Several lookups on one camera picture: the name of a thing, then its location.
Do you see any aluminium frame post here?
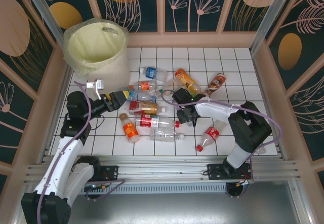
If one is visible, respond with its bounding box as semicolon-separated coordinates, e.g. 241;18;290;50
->
20;0;73;59
249;0;297;56

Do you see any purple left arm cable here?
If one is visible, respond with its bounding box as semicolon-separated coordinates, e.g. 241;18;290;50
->
36;81;92;224

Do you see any cream waste bin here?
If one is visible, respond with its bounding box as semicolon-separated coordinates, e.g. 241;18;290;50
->
62;17;130;78

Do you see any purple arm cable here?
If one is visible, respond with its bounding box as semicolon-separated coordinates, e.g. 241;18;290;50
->
161;89;283;184
36;81;92;224

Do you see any clear bottle orange label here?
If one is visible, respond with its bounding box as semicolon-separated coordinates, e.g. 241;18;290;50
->
128;81;159;93

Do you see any orange NFC juice bottle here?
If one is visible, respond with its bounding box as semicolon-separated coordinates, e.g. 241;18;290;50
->
118;113;141;143

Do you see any clear bottle red label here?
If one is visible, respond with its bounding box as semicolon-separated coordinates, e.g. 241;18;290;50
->
134;114;181;129

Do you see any clear bottle green ring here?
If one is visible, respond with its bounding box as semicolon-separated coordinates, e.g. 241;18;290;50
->
154;79;183;98

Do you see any clear bottle blue label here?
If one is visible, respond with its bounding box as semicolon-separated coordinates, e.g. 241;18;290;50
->
139;66;169;81

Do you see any clear unlabelled bottle white cap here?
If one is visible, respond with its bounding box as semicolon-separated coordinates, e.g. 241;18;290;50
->
150;128;185;143

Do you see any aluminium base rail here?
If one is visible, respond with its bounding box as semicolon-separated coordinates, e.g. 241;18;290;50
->
24;155;301;185

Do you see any grey slotted cable duct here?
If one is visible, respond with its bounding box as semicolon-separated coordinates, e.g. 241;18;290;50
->
75;184;228;195

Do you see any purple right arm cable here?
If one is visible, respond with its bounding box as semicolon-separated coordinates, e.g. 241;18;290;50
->
161;89;283;184

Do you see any red label cola bottle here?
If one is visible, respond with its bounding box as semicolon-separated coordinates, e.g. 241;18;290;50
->
196;125;221;152

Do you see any brown coffee drink bottle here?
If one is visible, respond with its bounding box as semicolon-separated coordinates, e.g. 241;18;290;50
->
204;73;227;97

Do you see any clear bottle blue cap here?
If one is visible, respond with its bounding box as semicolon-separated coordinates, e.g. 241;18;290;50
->
126;91;157;102

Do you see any beige red milk tea bottle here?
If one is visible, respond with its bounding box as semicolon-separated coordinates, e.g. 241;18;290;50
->
129;100;168;116

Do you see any aluminium side rail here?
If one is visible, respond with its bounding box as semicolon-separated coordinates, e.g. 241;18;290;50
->
250;49;289;162
37;56;75;165

